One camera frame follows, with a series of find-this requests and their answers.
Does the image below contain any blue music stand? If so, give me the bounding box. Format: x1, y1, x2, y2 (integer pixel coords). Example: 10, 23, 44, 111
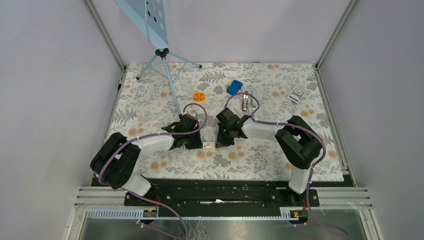
115, 0, 203, 117

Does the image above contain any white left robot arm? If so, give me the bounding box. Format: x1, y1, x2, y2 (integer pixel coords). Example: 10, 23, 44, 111
90, 114, 203, 206

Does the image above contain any floral tablecloth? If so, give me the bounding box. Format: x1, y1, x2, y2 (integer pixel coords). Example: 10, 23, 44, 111
110, 63, 343, 182

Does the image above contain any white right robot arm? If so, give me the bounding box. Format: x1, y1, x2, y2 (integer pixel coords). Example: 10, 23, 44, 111
215, 107, 327, 206

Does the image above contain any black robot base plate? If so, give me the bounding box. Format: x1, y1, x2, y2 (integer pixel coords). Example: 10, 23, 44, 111
123, 178, 321, 219

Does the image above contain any orange tape roll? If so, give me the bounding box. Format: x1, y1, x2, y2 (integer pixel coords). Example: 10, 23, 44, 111
192, 92, 206, 102

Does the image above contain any blue toy car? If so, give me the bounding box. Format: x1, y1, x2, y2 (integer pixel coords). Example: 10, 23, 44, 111
226, 79, 243, 96

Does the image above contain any cardboard staple box sleeve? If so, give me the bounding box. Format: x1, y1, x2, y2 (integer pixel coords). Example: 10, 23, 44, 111
203, 141, 216, 149

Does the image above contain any silver stapler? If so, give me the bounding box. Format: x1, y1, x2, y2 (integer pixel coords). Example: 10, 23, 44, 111
241, 89, 258, 112

